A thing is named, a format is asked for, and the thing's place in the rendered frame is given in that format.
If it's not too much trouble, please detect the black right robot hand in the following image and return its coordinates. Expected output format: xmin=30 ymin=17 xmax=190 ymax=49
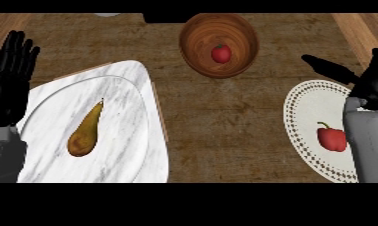
xmin=300 ymin=47 xmax=378 ymax=111

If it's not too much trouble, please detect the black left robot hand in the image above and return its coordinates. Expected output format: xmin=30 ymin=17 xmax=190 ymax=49
xmin=0 ymin=30 xmax=42 ymax=128

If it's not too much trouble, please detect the white dotted round placemat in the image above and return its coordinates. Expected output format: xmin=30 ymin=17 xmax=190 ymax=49
xmin=283 ymin=79 xmax=361 ymax=184

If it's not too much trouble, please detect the small red tomato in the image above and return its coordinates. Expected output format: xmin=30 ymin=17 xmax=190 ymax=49
xmin=210 ymin=43 xmax=234 ymax=64

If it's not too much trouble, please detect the brown wooden bowl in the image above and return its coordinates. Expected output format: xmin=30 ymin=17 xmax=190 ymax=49
xmin=178 ymin=13 xmax=262 ymax=80

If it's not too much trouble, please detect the red bell pepper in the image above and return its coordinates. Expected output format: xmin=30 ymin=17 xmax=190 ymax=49
xmin=317 ymin=121 xmax=349 ymax=153

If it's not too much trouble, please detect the white marble plate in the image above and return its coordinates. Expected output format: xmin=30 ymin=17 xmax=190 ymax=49
xmin=17 ymin=60 xmax=171 ymax=184

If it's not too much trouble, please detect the brown pear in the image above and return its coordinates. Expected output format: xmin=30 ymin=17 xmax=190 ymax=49
xmin=67 ymin=98 xmax=107 ymax=158

